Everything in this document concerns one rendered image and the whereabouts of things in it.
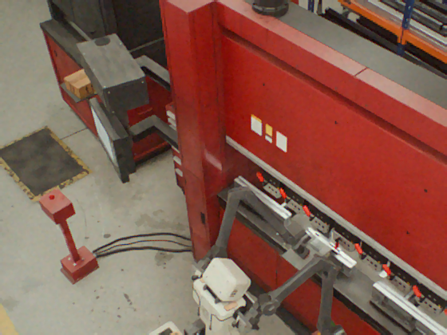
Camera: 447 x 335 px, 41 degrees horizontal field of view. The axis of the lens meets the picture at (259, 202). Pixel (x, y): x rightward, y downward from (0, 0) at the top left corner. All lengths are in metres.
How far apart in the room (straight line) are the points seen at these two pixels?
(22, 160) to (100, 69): 2.70
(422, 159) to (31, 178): 3.99
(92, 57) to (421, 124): 1.93
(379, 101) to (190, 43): 1.14
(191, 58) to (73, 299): 2.29
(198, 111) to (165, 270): 1.70
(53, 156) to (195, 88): 2.78
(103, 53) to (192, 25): 0.63
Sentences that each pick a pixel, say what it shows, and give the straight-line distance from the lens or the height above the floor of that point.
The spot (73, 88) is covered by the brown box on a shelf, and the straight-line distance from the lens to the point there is 5.01.
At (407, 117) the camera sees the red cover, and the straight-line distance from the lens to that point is 2.71.
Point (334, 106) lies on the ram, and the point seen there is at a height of 2.06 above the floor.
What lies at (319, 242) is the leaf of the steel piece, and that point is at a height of 1.00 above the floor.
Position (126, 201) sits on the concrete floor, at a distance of 5.47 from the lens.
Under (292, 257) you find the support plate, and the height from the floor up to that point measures 1.00.
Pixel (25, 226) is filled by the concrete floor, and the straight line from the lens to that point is 5.52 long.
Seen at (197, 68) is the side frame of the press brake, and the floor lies 1.95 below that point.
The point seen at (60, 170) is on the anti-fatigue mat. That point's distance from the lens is 5.89.
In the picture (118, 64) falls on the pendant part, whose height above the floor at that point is 1.95.
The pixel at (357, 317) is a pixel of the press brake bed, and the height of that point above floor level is 0.76.
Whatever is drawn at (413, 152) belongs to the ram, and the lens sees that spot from 2.82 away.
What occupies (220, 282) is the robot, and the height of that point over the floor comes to 1.35.
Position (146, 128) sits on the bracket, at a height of 1.21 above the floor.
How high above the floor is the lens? 3.90
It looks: 47 degrees down
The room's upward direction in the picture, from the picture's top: straight up
